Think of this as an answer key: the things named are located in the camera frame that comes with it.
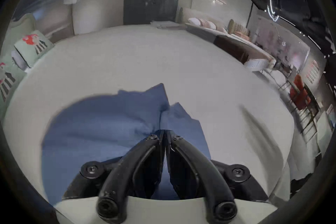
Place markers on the grey bed with pillows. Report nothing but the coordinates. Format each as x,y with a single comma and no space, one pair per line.
203,27

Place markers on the pale green printed cushion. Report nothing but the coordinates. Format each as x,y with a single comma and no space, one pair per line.
32,45
7,81

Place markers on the red chair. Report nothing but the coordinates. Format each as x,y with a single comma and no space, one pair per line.
299,93

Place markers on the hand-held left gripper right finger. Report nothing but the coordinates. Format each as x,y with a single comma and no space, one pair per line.
207,178

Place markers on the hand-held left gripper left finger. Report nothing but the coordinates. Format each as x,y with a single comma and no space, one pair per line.
119,181

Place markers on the folded white cloth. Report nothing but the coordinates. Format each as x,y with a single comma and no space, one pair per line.
166,24

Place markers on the dark brown bed with cushions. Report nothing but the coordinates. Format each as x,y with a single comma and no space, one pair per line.
240,45

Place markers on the bed with white sheet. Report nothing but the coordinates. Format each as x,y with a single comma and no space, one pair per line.
157,60

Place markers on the blue shirt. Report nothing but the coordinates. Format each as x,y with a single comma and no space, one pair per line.
105,123

